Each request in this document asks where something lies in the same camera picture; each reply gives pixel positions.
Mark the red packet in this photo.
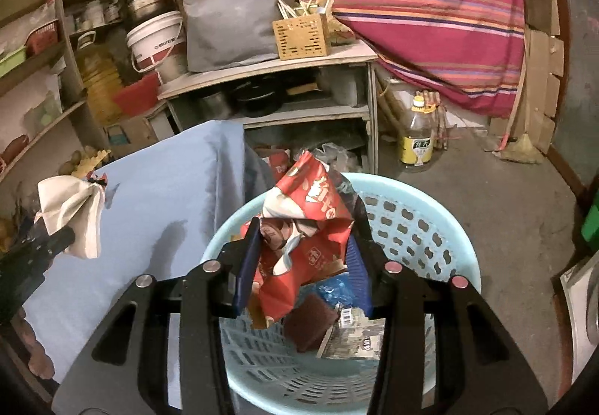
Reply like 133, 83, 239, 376
259, 146, 293, 182

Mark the small red plastic basket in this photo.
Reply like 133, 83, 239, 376
25, 19, 59, 55

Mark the yellow-capped oil bottle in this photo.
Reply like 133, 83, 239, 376
398, 92, 436, 173

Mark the white metal appliance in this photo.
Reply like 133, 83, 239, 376
552, 251, 599, 378

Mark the brown potato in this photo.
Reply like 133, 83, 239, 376
58, 150, 82, 175

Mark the straw broom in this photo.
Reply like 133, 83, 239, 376
487, 64, 546, 165

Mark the black pan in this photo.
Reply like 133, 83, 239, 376
234, 78, 284, 116

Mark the white plastic bucket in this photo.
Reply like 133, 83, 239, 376
125, 10, 185, 73

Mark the small steel pot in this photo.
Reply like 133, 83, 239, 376
199, 90, 232, 119

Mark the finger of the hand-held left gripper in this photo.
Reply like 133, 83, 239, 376
16, 214, 48, 240
28, 227, 76, 257

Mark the large maroon scouring pad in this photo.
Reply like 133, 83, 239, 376
283, 293, 340, 353

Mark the large yellow oil jug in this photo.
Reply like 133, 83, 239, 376
75, 30, 125, 126

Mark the blue plastic bag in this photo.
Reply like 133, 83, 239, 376
313, 272, 356, 308

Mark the white cloth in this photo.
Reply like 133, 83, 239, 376
35, 176, 106, 259

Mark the red mesh produce bag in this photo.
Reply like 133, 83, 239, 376
0, 134, 31, 163

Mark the clear plastic bag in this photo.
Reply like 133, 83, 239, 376
309, 141, 363, 173

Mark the printed paper carton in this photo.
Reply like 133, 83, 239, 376
316, 305, 387, 360

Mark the yellow egg carton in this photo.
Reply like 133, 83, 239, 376
70, 148, 113, 179

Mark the grey fabric cover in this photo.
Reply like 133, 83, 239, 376
182, 0, 300, 72

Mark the person's left hand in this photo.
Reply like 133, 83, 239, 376
14, 307, 56, 381

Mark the white jug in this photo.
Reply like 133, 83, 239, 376
330, 69, 363, 107

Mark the low wooden cabinet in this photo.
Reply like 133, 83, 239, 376
156, 41, 380, 177

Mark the cardboard box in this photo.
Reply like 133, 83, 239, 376
103, 113, 162, 149

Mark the red snack wrapper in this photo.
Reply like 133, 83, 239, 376
255, 150, 359, 327

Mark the yellow perforated utensil holder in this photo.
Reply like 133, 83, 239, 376
272, 0, 335, 61

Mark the light blue plastic basket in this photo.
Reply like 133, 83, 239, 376
201, 173, 483, 415

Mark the wooden shelf unit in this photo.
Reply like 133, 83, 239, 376
0, 0, 155, 191

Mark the green plastic container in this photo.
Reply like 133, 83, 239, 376
580, 200, 599, 252

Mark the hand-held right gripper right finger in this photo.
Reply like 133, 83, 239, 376
346, 199, 550, 415

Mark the green plastic tray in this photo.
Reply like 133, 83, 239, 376
0, 45, 26, 79

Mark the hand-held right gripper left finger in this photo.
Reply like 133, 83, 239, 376
51, 219, 260, 415

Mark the red plastic bowl basket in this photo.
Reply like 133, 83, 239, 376
112, 71, 160, 116

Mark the clear plastic container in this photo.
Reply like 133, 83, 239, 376
25, 90, 64, 135

